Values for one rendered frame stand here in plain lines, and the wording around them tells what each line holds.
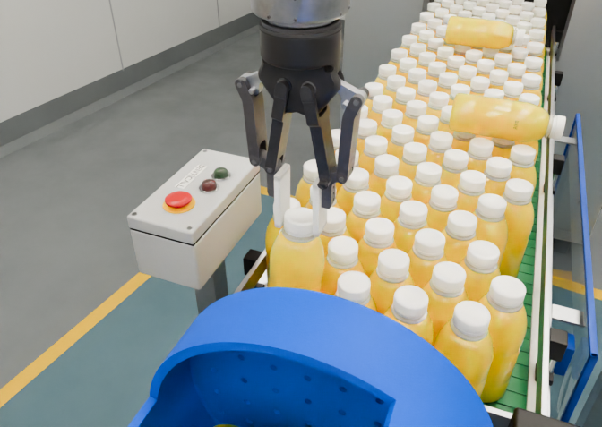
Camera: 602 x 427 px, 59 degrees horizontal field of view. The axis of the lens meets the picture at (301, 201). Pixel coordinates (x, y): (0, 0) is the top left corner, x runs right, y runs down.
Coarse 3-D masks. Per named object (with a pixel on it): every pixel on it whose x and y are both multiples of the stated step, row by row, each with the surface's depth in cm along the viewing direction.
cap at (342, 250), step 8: (336, 240) 70; (344, 240) 70; (352, 240) 70; (328, 248) 69; (336, 248) 68; (344, 248) 68; (352, 248) 68; (336, 256) 68; (344, 256) 67; (352, 256) 68; (344, 264) 68
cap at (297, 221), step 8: (296, 208) 62; (304, 208) 62; (288, 216) 61; (296, 216) 61; (304, 216) 61; (312, 216) 61; (288, 224) 60; (296, 224) 60; (304, 224) 60; (312, 224) 60; (288, 232) 61; (296, 232) 60; (304, 232) 60; (312, 232) 61
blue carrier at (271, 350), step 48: (288, 288) 41; (192, 336) 41; (240, 336) 37; (288, 336) 36; (336, 336) 36; (384, 336) 37; (192, 384) 52; (240, 384) 49; (288, 384) 46; (336, 384) 44; (384, 384) 34; (432, 384) 36
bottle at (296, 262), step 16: (288, 240) 61; (304, 240) 60; (320, 240) 63; (272, 256) 62; (288, 256) 61; (304, 256) 61; (320, 256) 62; (272, 272) 63; (288, 272) 61; (304, 272) 61; (320, 272) 63; (304, 288) 62; (320, 288) 65
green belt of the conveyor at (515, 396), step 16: (544, 64) 173; (544, 80) 162; (528, 256) 95; (528, 272) 91; (528, 288) 88; (528, 304) 85; (528, 320) 82; (528, 336) 80; (528, 352) 77; (528, 368) 75; (512, 384) 73; (512, 400) 71
